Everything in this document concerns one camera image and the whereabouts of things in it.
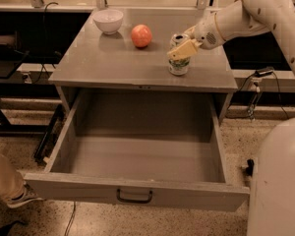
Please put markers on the black metal bar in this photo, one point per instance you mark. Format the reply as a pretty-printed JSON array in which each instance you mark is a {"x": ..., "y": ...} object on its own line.
[{"x": 250, "y": 167}]

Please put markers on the open grey drawer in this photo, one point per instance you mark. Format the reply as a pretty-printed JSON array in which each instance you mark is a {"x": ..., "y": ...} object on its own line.
[{"x": 140, "y": 141}]

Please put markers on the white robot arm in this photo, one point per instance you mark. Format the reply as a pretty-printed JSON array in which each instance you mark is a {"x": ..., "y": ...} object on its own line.
[{"x": 272, "y": 188}]

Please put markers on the red apple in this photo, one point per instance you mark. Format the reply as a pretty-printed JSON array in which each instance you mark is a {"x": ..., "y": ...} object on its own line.
[{"x": 141, "y": 36}]

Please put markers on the person leg beige trousers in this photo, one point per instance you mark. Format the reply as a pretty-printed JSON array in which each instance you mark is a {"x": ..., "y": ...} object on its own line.
[{"x": 11, "y": 181}]

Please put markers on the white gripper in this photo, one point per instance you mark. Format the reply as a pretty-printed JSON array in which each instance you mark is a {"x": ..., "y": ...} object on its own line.
[{"x": 206, "y": 33}]

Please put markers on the grey sneaker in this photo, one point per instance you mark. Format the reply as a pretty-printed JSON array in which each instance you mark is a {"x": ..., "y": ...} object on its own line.
[{"x": 29, "y": 195}]

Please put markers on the grey cabinet counter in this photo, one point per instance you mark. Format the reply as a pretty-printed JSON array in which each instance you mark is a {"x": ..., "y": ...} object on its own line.
[{"x": 97, "y": 60}]

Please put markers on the black leaning bar left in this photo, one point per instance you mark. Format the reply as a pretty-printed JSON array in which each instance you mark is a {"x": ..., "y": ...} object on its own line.
[{"x": 58, "y": 114}]

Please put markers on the black drawer handle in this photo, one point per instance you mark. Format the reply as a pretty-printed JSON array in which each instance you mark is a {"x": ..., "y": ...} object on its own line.
[{"x": 134, "y": 198}]

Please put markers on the white green 7up can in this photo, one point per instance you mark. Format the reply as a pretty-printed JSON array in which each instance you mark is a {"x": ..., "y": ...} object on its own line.
[{"x": 179, "y": 67}]

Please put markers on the white ceramic bowl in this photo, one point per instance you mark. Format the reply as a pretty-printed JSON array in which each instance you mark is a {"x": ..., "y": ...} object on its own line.
[{"x": 108, "y": 21}]

